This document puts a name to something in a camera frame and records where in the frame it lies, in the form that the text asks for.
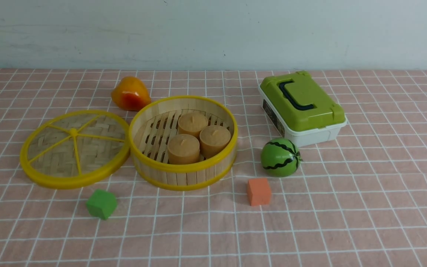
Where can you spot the yellow woven steamer lid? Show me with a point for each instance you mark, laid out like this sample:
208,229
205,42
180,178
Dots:
76,149

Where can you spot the bamboo steamer basket yellow rims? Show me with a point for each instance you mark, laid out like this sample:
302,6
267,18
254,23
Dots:
154,126

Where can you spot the brown steamed bun right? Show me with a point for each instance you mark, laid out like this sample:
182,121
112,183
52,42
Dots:
213,139

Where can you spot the brown steamed bun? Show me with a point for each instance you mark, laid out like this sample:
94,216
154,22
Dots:
183,149
192,124
213,139

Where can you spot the brown steamed bun back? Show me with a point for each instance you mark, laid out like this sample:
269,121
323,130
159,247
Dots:
192,124

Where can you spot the brown steamed bun front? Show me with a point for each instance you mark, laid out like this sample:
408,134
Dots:
183,149

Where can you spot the green toy watermelon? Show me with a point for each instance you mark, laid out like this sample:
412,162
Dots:
280,157

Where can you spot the orange foam cube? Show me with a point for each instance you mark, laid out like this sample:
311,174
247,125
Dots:
258,192

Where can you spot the green white plastic box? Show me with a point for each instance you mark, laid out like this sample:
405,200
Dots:
300,109

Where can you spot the orange toy mango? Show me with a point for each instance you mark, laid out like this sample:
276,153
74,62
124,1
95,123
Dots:
131,94

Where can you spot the green foam cube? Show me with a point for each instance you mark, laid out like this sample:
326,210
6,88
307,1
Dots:
101,204

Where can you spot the pink checked tablecloth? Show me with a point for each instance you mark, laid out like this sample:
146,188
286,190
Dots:
357,201

